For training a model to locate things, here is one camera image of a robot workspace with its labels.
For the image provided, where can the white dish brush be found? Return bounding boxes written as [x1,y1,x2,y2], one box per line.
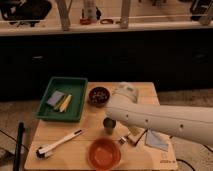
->
[36,130,82,159]

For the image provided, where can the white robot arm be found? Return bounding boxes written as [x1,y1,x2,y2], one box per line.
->
[106,82,213,147]

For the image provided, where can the dark bowl with beans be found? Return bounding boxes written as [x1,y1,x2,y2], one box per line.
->
[88,87,110,107]

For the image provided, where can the green plastic tray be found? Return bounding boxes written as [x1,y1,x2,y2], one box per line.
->
[37,77,88,122]

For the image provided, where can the small metal cup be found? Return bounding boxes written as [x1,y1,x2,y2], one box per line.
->
[103,117,116,134]

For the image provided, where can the blue grey sponge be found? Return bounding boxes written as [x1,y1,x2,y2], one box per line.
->
[46,91,64,106]

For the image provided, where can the metal spatula tool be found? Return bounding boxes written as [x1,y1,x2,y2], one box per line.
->
[118,126,147,147]

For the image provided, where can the orange plastic bowl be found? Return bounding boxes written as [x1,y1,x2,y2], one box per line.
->
[87,138,121,171]

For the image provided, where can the grey blue cloth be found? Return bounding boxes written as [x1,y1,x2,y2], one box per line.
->
[145,130,169,151]

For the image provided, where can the white bottle on shelf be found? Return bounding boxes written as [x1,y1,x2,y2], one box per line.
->
[83,0,97,23]

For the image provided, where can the black pole stand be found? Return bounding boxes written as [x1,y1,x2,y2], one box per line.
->
[13,122,25,171]

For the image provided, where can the black bag on shelf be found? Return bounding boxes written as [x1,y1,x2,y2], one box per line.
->
[0,0,52,26]

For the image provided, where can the black floor cable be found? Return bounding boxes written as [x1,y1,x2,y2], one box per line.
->
[176,143,213,171]

